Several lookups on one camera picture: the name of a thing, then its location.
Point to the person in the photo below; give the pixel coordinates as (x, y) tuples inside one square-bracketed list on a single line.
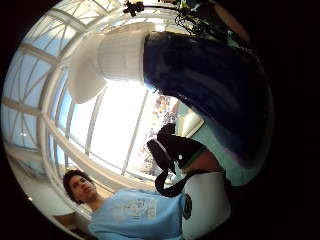
[(136, 210)]

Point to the black camera on mount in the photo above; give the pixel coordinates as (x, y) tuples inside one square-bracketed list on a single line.
[(133, 8)]

